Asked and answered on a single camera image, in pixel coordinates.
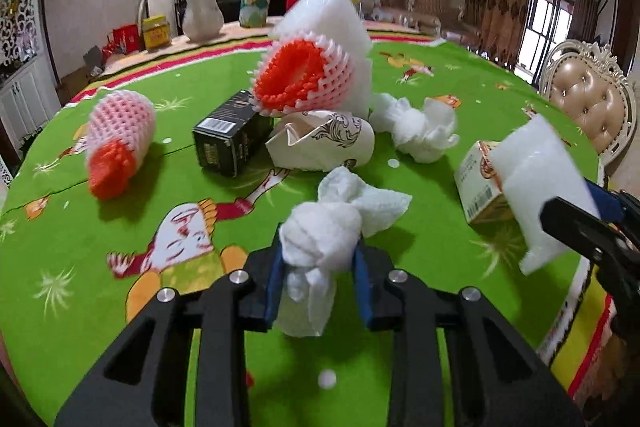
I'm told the white square foam block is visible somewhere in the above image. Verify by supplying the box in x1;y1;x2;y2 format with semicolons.
270;0;372;118

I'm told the yellow lidded jar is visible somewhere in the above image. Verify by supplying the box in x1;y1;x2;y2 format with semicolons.
142;15;170;51

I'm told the small glass jar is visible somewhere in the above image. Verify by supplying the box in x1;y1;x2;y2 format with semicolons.
350;0;363;18

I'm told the white L-shaped foam block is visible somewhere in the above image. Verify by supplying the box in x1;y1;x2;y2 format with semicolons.
488;115;600;275

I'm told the white cabinet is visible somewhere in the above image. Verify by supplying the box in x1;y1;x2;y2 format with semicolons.
1;56;61;150

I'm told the black carton box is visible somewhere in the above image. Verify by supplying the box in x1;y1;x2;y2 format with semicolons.
192;90;273;178

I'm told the green cartoon tablecloth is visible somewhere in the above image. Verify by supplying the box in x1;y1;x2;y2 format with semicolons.
1;39;599;426

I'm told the beige tufted chair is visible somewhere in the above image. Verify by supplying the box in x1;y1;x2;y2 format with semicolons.
538;39;638;167

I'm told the large pink foam fruit net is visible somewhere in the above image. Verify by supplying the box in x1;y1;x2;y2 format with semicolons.
250;31;356;117

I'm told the white printed paper bag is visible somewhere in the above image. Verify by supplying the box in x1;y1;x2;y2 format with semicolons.
266;110;375;172

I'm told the small pink foam fruit net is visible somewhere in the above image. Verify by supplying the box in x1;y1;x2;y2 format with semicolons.
86;90;156;200

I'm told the white plastic bag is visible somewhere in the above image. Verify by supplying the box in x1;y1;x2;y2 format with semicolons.
276;167;412;338

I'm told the white ceramic teapot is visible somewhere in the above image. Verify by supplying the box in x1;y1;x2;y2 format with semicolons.
182;0;224;42

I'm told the yellow cardboard box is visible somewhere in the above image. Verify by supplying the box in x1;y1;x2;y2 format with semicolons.
454;141;513;225

